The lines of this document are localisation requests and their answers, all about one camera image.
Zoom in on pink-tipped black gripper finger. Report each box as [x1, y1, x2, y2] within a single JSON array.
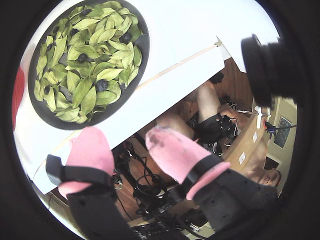
[[46, 126, 141, 240], [145, 126, 279, 233]]

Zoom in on dark grey shallow bowl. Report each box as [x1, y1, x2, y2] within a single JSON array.
[[27, 0, 151, 131]]

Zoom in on pile of green leaves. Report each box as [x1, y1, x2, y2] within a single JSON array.
[[33, 0, 145, 125]]

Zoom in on red collapsible silicone cup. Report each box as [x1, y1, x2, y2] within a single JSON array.
[[13, 64, 26, 131]]

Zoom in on person's hand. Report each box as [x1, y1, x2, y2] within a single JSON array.
[[218, 103, 240, 121]]

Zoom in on person's bare leg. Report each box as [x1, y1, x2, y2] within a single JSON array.
[[156, 112, 196, 141], [196, 81, 224, 124]]

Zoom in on black patterned shorts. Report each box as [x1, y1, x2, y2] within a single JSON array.
[[188, 96, 242, 148]]

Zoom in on orange black clamp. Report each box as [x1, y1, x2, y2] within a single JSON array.
[[262, 119, 280, 135]]

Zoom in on black floor cable bundle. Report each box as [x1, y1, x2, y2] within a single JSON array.
[[112, 139, 176, 218]]

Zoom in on black leader arm handle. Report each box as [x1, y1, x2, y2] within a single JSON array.
[[216, 113, 240, 145]]

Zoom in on black camera lens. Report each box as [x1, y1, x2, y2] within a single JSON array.
[[240, 33, 300, 111]]

